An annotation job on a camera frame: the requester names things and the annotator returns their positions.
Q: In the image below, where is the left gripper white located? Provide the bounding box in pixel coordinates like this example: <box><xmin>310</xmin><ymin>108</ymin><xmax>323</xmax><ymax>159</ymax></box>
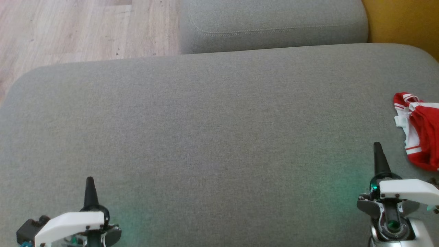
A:
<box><xmin>34</xmin><ymin>177</ymin><xmax>122</xmax><ymax>247</ymax></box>

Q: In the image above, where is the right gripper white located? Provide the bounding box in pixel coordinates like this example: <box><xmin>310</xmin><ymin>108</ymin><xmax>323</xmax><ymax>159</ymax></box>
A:
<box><xmin>357</xmin><ymin>142</ymin><xmax>439</xmax><ymax>240</ymax></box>

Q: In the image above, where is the red shirt with white hem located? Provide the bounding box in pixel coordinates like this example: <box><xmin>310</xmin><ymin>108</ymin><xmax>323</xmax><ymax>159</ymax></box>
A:
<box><xmin>393</xmin><ymin>92</ymin><xmax>439</xmax><ymax>172</ymax></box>

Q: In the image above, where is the large grey sofa seat cushion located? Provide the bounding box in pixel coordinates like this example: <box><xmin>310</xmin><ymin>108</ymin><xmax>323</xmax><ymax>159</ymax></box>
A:
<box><xmin>0</xmin><ymin>44</ymin><xmax>439</xmax><ymax>247</ymax></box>

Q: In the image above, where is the small grey sofa cushion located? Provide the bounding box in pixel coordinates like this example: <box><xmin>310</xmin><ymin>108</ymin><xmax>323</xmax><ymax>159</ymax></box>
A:
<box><xmin>179</xmin><ymin>0</ymin><xmax>369</xmax><ymax>55</ymax></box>

